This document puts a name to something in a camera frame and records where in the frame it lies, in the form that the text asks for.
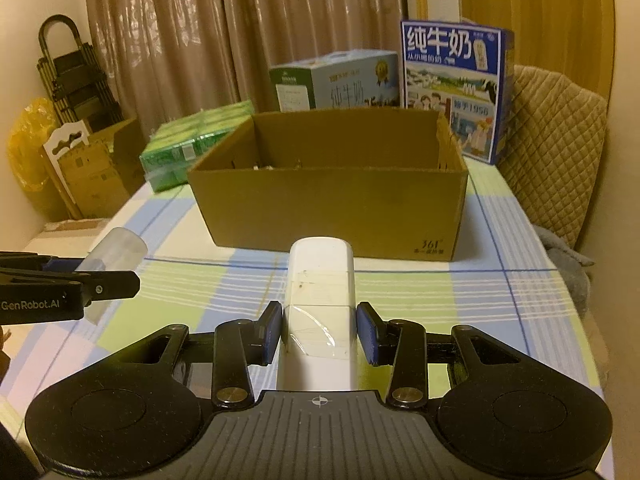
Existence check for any wooden door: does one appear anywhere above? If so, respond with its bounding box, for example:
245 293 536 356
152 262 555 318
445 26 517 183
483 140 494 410
456 0 615 98

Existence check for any yellow plastic bag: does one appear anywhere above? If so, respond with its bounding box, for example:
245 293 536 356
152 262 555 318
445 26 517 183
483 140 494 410
6 99 68 221

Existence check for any white three-pin plug adapter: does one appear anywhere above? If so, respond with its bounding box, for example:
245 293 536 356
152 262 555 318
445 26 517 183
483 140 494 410
276 236 357 392

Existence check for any black folding step stool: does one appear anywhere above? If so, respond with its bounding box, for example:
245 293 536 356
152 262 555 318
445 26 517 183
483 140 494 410
36 15 126 133

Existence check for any blue milk case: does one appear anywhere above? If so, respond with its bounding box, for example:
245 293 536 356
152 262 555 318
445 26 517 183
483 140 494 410
399 19 516 166

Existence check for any white cutout cardboard sheet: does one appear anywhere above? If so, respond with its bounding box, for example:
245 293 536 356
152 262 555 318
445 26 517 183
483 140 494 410
41 120 93 161

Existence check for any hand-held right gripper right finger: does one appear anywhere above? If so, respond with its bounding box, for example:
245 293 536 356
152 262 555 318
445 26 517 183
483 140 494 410
356 304 526 408

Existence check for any green white milk case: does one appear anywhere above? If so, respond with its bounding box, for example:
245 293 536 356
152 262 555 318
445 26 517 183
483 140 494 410
269 50 402 112

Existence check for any printed shipping carton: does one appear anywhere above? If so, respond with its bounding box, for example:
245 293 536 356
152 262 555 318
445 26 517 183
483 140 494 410
45 117 146 221

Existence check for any green drink carton pack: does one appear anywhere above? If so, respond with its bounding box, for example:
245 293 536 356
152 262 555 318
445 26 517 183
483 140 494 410
139 100 256 195

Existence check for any chair with quilted cover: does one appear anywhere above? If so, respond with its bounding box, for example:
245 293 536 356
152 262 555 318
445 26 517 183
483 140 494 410
497 65 608 253

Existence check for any grey cloth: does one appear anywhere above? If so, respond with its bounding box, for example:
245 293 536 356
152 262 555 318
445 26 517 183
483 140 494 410
532 225 598 318

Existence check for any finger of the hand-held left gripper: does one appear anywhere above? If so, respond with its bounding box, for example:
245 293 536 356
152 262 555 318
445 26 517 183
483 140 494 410
0 269 142 311
0 251 93 277

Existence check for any brown cardboard box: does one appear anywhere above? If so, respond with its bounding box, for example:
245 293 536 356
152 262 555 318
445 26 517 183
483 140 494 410
186 108 470 262

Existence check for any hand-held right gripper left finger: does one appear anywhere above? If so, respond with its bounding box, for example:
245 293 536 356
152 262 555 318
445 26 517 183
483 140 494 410
107 301 283 408

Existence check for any checked tablecloth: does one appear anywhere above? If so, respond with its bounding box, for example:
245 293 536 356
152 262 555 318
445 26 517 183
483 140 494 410
0 162 608 480

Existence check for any beige curtain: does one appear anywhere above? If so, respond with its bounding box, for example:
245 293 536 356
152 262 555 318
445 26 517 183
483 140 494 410
82 0 406 143

